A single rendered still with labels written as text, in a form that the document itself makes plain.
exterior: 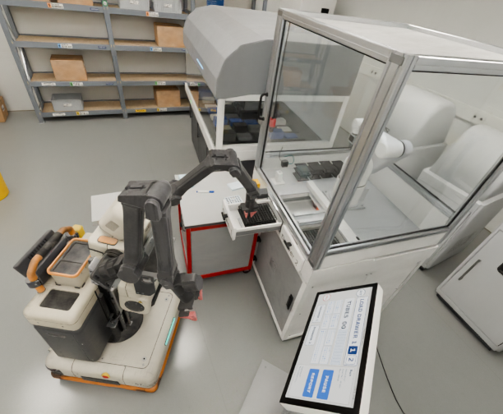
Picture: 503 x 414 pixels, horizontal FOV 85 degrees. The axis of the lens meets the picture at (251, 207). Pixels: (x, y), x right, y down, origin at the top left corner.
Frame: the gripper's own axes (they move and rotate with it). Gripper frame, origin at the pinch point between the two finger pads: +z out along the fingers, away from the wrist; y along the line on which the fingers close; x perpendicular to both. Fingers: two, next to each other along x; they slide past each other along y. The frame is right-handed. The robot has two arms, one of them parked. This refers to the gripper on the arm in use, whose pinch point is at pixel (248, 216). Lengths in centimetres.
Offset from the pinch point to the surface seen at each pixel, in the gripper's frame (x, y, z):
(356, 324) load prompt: 85, -16, -20
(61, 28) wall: -410, 162, -21
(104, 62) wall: -415, 117, 25
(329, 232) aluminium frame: 45, -24, -28
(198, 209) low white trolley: -32.8, 27.1, 19.5
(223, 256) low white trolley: -19, 11, 63
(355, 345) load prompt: 91, -11, -21
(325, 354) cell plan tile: 89, -2, -13
